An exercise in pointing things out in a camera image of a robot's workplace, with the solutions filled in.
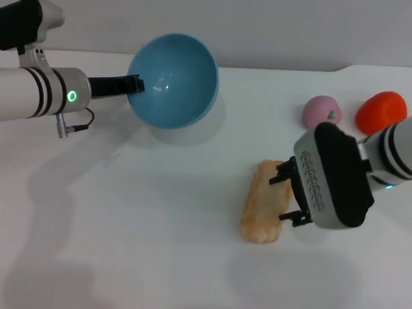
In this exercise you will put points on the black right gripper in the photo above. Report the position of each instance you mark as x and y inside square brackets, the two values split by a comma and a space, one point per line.
[297, 193]

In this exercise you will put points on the blue bowl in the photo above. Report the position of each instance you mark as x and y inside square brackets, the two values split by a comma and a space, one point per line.
[180, 83]

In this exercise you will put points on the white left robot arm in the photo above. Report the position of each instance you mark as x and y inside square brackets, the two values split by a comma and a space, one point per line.
[32, 93]

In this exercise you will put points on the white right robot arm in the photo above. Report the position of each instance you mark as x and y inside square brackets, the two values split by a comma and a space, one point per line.
[392, 154]

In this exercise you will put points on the red pepper toy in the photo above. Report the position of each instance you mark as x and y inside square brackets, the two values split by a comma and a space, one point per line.
[381, 111]

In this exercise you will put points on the orange striped bread loaf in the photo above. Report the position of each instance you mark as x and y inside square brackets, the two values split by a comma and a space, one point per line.
[260, 206]

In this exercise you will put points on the pink peach toy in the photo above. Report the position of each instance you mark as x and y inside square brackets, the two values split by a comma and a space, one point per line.
[318, 112]

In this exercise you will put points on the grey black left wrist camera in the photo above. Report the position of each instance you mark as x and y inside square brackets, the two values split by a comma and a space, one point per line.
[19, 22]

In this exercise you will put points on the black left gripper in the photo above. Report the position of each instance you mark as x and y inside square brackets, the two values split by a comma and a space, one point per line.
[106, 87]

